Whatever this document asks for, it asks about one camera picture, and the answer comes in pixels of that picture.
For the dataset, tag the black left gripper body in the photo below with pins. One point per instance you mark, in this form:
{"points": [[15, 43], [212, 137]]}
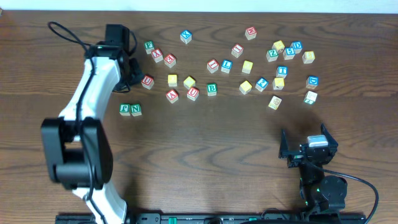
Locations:
{"points": [[134, 74]]}

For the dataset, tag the yellow C block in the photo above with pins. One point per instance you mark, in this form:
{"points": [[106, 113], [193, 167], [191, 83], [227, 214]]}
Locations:
{"points": [[189, 82]]}

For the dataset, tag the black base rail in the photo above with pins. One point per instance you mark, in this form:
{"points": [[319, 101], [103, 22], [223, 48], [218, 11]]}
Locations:
{"points": [[155, 218]]}

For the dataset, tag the blue 5 block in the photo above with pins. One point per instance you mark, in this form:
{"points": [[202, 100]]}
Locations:
{"points": [[288, 53]]}

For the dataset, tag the green J block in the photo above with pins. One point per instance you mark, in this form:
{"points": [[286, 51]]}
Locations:
{"points": [[124, 109]]}

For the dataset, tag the green N block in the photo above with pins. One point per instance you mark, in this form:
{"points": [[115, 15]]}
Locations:
{"points": [[136, 109]]}

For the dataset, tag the yellow block plain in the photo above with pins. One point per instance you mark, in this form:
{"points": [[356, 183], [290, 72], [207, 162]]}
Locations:
{"points": [[172, 80]]}

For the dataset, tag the blue D block upper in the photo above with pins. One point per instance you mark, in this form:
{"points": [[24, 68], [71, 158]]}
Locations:
{"points": [[297, 46]]}

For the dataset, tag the green F block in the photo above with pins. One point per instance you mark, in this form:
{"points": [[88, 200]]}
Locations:
{"points": [[149, 46]]}

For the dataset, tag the red i block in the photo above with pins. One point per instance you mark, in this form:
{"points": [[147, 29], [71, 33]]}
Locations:
{"points": [[237, 50], [212, 65]]}

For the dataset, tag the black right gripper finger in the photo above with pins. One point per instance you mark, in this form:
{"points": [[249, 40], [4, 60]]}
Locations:
{"points": [[284, 152], [331, 141]]}

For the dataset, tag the yellow block top right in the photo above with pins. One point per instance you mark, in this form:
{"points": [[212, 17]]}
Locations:
{"points": [[278, 46]]}

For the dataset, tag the red I block upper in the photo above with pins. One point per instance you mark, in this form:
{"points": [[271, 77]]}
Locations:
{"points": [[237, 50]]}

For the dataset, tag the yellow S block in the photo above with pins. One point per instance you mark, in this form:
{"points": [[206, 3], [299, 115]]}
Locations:
{"points": [[245, 87]]}

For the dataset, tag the red I block lower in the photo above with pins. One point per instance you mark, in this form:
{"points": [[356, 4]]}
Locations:
{"points": [[212, 65]]}

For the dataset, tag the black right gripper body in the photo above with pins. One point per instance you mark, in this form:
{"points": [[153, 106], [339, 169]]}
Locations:
{"points": [[302, 152]]}

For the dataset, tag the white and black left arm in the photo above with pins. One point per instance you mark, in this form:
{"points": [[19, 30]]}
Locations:
{"points": [[76, 148]]}

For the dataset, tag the yellow O block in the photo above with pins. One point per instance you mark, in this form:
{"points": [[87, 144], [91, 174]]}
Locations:
{"points": [[247, 66]]}

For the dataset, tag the yellow K block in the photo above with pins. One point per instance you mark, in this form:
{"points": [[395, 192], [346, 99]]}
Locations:
{"points": [[278, 83]]}

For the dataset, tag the yellow 8 block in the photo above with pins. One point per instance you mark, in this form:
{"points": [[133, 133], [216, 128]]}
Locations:
{"points": [[308, 57]]}

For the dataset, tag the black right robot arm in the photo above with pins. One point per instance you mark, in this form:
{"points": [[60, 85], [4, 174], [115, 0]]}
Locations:
{"points": [[322, 193]]}

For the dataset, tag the red A block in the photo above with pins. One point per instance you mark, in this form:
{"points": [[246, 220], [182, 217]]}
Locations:
{"points": [[172, 96]]}

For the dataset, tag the blue L block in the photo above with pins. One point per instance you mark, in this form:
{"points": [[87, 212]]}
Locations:
{"points": [[226, 66]]}

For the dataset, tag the blue D block lower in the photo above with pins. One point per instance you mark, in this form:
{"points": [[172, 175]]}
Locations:
{"points": [[312, 82]]}

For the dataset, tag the red M block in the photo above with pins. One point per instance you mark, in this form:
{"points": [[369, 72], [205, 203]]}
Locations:
{"points": [[250, 33]]}

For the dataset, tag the red U block left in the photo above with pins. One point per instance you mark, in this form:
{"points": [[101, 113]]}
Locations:
{"points": [[147, 82]]}

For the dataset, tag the red u block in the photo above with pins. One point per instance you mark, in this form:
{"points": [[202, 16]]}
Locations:
{"points": [[193, 93], [147, 82]]}

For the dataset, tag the yellow snail block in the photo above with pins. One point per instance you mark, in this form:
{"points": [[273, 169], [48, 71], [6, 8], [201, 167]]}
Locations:
{"points": [[275, 102]]}

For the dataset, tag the blue d block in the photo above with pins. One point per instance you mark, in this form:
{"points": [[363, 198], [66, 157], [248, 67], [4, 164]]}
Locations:
{"points": [[297, 46], [312, 82]]}

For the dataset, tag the green 7 block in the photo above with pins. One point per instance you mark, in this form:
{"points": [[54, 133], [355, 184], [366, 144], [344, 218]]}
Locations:
{"points": [[310, 97]]}

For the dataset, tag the blue T block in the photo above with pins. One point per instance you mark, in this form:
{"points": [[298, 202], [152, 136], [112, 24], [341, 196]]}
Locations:
{"points": [[282, 71]]}

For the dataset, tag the red U block centre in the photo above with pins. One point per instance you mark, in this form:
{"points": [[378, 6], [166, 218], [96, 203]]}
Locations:
{"points": [[193, 93]]}

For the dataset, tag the blue X block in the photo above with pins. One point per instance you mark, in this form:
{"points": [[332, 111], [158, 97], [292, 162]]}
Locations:
{"points": [[186, 36]]}

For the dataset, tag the green B block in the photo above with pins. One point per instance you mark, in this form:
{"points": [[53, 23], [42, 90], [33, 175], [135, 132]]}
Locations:
{"points": [[211, 89]]}

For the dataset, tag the green Z block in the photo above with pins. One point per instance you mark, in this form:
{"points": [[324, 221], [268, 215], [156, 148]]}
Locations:
{"points": [[271, 55]]}

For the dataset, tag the red X block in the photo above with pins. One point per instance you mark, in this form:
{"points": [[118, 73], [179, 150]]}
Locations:
{"points": [[157, 55]]}

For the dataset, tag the blue 2 block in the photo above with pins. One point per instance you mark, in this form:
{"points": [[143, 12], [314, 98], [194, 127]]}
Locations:
{"points": [[261, 84]]}

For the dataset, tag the red E block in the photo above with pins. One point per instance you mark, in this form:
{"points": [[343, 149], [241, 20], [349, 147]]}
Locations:
{"points": [[170, 60]]}

